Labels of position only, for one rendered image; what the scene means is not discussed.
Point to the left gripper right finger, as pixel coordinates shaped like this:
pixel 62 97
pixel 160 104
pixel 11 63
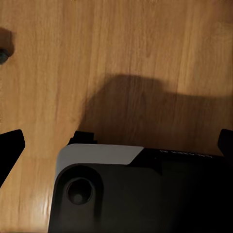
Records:
pixel 225 144

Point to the swivel chair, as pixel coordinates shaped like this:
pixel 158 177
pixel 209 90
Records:
pixel 4 55

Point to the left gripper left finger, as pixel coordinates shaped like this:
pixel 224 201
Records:
pixel 11 146

